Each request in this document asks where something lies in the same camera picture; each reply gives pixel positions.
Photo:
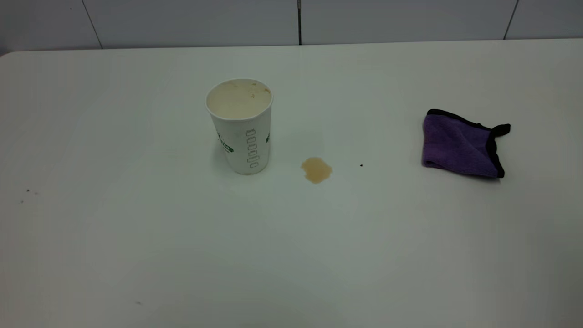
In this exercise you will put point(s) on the white paper coffee cup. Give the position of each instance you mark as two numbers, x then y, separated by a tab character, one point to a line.
241	136

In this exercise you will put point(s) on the purple cloth with black trim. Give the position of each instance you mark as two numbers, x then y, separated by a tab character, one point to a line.
455	146

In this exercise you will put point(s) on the brown coffee spill stain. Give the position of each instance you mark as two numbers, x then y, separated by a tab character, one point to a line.
316	171

